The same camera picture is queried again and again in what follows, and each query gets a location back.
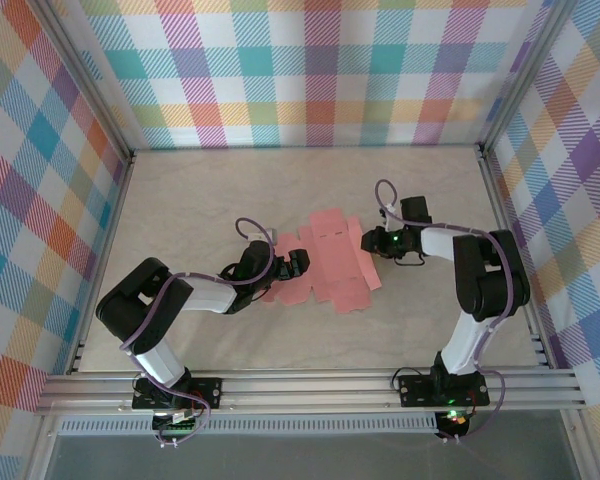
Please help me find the pink paper box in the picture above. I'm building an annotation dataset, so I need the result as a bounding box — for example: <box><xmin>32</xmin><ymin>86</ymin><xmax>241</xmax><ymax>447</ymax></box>
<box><xmin>259</xmin><ymin>209</ymin><xmax>384</xmax><ymax>316</ymax></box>

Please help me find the controller board with green terminal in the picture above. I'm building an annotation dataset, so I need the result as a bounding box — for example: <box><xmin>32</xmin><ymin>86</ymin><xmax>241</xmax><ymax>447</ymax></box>
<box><xmin>152</xmin><ymin>412</ymin><xmax>201</xmax><ymax>435</ymax></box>

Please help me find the controller board with orange part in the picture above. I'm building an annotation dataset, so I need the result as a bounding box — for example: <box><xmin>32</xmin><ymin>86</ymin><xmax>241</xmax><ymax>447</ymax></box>
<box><xmin>437</xmin><ymin>408</ymin><xmax>472</xmax><ymax>437</ymax></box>

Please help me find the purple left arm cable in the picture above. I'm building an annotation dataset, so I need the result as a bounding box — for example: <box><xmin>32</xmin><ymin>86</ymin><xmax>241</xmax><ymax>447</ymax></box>
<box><xmin>117</xmin><ymin>217</ymin><xmax>276</xmax><ymax>449</ymax></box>

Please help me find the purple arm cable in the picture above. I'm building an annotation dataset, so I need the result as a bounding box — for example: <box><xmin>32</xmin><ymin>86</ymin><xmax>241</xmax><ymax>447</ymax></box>
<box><xmin>117</xmin><ymin>217</ymin><xmax>276</xmax><ymax>449</ymax></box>
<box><xmin>373</xmin><ymin>178</ymin><xmax>519</xmax><ymax>444</ymax></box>

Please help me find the aluminium side rail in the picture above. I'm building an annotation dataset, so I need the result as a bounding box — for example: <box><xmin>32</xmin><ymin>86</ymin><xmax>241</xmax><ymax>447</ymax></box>
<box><xmin>67</xmin><ymin>152</ymin><xmax>136</xmax><ymax>375</ymax></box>
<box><xmin>477</xmin><ymin>144</ymin><xmax>554</xmax><ymax>370</ymax></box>

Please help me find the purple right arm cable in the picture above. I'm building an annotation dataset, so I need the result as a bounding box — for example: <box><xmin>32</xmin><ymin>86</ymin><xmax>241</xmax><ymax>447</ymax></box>
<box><xmin>373</xmin><ymin>178</ymin><xmax>519</xmax><ymax>444</ymax></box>

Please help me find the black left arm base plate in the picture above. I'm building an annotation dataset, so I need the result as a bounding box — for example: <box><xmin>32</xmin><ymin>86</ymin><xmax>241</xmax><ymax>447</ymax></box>
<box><xmin>131</xmin><ymin>377</ymin><xmax>224</xmax><ymax>412</ymax></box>

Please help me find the aluminium mounting rail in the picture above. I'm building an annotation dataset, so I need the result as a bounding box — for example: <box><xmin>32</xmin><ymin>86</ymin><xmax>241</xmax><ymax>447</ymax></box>
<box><xmin>34</xmin><ymin>368</ymin><xmax>586</xmax><ymax>416</ymax></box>

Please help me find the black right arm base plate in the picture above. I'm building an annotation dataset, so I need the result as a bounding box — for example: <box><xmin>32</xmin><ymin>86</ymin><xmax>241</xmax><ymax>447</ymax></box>
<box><xmin>397</xmin><ymin>372</ymin><xmax>490</xmax><ymax>407</ymax></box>

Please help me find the grey slotted cable duct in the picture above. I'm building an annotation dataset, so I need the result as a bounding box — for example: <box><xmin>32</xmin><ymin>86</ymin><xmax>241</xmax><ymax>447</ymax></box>
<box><xmin>57</xmin><ymin>417</ymin><xmax>439</xmax><ymax>436</ymax></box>

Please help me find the aluminium frame post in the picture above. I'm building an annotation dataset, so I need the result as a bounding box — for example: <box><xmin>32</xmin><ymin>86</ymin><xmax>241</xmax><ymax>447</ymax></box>
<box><xmin>477</xmin><ymin>0</ymin><xmax>579</xmax><ymax>154</ymax></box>
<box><xmin>37</xmin><ymin>0</ymin><xmax>135</xmax><ymax>159</ymax></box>

